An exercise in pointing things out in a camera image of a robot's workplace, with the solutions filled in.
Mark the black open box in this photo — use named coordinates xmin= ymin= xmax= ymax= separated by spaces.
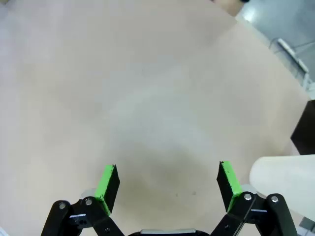
xmin=290 ymin=99 xmax=315 ymax=155

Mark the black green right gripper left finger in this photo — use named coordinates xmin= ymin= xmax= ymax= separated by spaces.
xmin=40 ymin=164 xmax=124 ymax=236

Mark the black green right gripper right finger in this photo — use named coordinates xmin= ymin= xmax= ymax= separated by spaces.
xmin=209 ymin=161 xmax=298 ymax=236

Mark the tall white paper cup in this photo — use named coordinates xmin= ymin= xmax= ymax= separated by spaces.
xmin=249 ymin=154 xmax=315 ymax=218

